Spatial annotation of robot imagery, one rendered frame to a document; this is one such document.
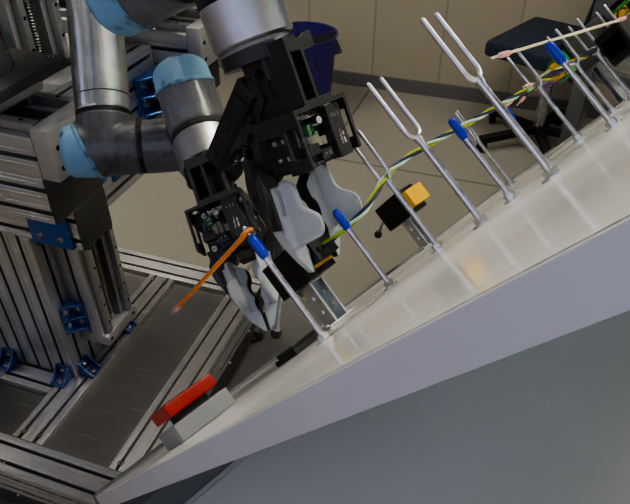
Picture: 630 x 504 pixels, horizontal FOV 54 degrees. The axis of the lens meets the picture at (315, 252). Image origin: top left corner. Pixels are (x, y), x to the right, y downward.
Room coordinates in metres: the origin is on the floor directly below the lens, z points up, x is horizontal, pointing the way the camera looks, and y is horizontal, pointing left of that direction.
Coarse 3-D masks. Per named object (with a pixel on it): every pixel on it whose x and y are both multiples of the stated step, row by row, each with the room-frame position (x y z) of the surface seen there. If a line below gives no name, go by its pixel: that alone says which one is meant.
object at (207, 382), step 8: (208, 376) 0.36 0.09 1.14; (192, 384) 0.35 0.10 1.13; (200, 384) 0.35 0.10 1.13; (208, 384) 0.35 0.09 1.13; (184, 392) 0.34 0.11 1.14; (192, 392) 0.34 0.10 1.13; (200, 392) 0.35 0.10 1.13; (176, 400) 0.33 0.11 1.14; (184, 400) 0.34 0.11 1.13; (192, 400) 0.34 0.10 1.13; (200, 400) 0.35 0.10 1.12; (160, 408) 0.33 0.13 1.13; (168, 408) 0.33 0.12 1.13; (176, 408) 0.33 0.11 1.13; (184, 408) 0.34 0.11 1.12; (192, 408) 0.34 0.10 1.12; (152, 416) 0.34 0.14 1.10; (160, 416) 0.33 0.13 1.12; (168, 416) 0.32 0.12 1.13; (176, 416) 0.33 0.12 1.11; (184, 416) 0.33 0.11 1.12; (160, 424) 0.34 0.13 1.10
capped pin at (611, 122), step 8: (552, 48) 0.49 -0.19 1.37; (552, 56) 0.49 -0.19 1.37; (560, 56) 0.49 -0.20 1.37; (560, 64) 0.49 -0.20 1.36; (568, 64) 0.48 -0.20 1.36; (568, 72) 0.48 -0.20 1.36; (576, 80) 0.48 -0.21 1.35; (584, 88) 0.47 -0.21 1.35; (592, 96) 0.47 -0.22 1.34; (592, 104) 0.46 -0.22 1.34; (600, 104) 0.46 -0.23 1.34; (600, 112) 0.46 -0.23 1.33; (608, 120) 0.45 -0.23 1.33; (616, 120) 0.45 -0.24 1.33; (608, 128) 0.45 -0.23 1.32
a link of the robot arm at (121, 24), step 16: (96, 0) 0.61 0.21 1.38; (112, 0) 0.60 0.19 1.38; (128, 0) 0.60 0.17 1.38; (144, 0) 0.59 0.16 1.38; (160, 0) 0.59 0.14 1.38; (176, 0) 0.59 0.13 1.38; (192, 0) 0.59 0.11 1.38; (96, 16) 0.62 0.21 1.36; (112, 16) 0.61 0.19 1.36; (128, 16) 0.60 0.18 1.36; (144, 16) 0.60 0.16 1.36; (160, 16) 0.61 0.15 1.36; (112, 32) 0.62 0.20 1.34; (128, 32) 0.62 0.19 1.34
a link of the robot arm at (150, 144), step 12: (144, 120) 0.80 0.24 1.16; (156, 120) 0.80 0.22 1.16; (144, 132) 0.77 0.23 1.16; (156, 132) 0.77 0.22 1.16; (144, 144) 0.76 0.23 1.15; (156, 144) 0.76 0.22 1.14; (168, 144) 0.76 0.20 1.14; (144, 156) 0.75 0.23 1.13; (156, 156) 0.75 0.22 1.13; (168, 156) 0.76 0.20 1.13; (156, 168) 0.76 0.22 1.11; (168, 168) 0.76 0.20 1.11
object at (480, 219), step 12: (384, 84) 0.47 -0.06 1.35; (396, 96) 0.47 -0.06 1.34; (384, 108) 0.45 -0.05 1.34; (396, 120) 0.45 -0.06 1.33; (408, 132) 0.44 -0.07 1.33; (420, 132) 0.45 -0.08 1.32; (420, 144) 0.44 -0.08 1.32; (432, 156) 0.43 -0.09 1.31; (444, 168) 0.42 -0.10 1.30; (456, 192) 0.41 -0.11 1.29; (468, 204) 0.40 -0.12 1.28; (480, 216) 0.40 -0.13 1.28; (492, 216) 0.40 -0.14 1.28
